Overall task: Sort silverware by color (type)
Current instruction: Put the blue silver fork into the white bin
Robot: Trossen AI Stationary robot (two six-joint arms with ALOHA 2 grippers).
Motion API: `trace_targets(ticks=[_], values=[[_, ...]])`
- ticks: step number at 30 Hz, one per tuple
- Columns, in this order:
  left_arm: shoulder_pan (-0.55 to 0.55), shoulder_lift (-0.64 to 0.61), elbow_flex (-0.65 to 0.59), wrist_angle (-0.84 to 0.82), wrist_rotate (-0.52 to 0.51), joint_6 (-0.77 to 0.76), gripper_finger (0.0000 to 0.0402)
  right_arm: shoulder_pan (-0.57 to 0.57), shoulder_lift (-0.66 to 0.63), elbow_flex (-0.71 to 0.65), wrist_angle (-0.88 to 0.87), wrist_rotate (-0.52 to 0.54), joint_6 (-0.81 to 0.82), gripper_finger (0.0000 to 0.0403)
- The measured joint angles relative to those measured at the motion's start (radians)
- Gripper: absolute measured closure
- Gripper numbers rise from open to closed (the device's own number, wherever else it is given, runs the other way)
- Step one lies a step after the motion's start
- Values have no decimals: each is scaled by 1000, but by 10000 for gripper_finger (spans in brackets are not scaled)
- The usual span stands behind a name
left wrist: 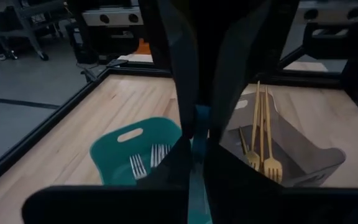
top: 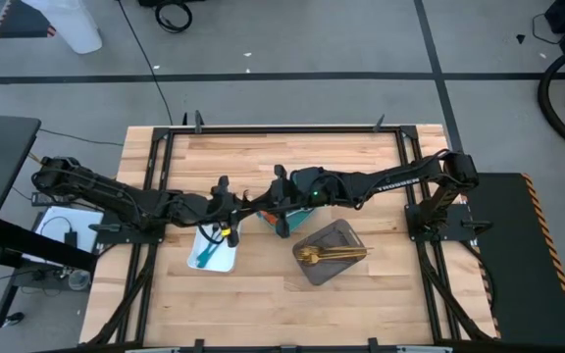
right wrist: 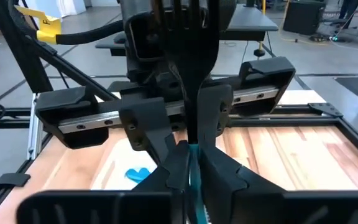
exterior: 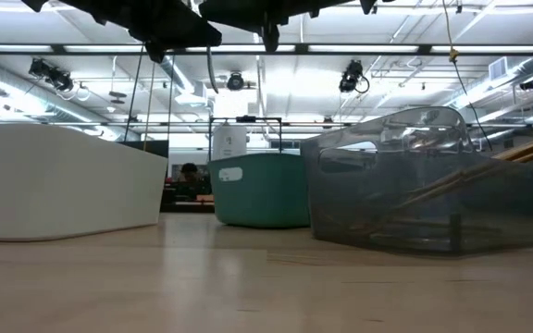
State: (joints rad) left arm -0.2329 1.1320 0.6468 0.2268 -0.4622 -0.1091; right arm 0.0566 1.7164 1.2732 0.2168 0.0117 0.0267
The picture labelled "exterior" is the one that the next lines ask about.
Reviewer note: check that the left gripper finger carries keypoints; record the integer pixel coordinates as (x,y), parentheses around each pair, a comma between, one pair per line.
(188,28)

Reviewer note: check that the person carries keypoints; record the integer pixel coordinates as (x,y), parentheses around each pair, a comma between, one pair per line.
(189,170)

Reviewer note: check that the black ceiling device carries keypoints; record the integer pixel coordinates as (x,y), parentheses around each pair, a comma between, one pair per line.
(235,82)
(350,76)
(530,84)
(53,76)

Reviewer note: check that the grey translucent plastic bin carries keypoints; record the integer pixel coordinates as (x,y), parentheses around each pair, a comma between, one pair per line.
(502,208)

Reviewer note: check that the white plastic bin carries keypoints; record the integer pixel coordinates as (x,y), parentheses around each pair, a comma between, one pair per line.
(63,194)

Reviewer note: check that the grey ceiling vent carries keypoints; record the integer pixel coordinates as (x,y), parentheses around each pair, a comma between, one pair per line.
(498,68)

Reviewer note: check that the white cylinder tank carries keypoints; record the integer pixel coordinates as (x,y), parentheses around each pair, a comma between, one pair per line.
(229,143)

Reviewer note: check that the black monitor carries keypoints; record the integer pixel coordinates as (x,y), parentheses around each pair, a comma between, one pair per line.
(151,147)

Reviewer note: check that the black overhead beam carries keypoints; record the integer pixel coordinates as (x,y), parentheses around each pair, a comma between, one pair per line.
(363,48)

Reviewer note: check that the teal plastic bin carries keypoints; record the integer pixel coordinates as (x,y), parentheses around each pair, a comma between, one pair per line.
(266,199)

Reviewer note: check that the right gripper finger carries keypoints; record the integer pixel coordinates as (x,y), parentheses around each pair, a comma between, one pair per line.
(239,11)

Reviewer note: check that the black rack frame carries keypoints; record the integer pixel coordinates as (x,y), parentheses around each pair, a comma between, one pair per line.
(245,119)

